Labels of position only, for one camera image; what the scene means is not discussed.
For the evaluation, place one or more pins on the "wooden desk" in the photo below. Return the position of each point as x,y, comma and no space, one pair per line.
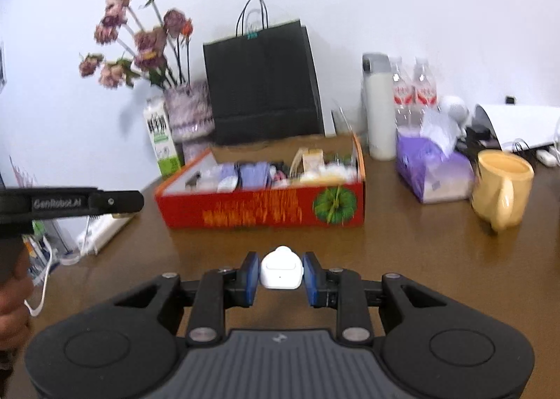
415,259

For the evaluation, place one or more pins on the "white round lamp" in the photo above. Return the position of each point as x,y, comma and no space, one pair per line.
453,108

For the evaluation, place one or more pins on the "clear glass cup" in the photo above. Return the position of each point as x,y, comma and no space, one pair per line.
345,123

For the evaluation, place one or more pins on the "green and white milk carton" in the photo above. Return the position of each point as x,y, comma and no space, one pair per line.
161,141

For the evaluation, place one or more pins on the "red cardboard box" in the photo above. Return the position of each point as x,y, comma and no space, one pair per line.
245,206

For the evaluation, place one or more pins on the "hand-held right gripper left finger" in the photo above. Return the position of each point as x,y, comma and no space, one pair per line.
250,279

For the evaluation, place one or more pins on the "person's left hand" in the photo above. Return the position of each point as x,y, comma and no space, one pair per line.
13,316

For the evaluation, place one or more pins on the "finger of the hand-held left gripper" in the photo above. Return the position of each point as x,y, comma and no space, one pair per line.
124,202

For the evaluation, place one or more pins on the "black paper bag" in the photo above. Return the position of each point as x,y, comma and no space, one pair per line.
262,84

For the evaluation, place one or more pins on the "yellow mug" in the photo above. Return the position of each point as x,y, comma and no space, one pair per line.
498,189

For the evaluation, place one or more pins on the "clear water bottle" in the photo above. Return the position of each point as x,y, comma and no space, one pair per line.
425,88
402,93

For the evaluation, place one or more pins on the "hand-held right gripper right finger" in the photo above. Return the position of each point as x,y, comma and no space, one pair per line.
311,279

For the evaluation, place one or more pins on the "dried pink flowers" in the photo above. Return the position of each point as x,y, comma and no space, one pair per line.
148,45

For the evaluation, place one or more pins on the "purple tissue pack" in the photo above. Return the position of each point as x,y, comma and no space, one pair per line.
433,171

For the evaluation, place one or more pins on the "purple woven cloth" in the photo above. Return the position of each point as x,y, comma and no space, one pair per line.
253,175

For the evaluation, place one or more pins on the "beige wooden toy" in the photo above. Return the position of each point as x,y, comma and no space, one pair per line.
310,159

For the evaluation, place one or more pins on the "white earbud case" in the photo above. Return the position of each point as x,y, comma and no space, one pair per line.
281,270

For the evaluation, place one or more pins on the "white charger plug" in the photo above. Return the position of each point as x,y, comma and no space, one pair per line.
547,156

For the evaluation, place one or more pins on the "yellow and white plush toy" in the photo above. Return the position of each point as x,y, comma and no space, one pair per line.
332,174

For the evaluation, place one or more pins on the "purple textured vase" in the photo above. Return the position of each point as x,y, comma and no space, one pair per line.
190,115

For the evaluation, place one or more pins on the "white thermos bottle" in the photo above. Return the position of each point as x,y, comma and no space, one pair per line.
378,110

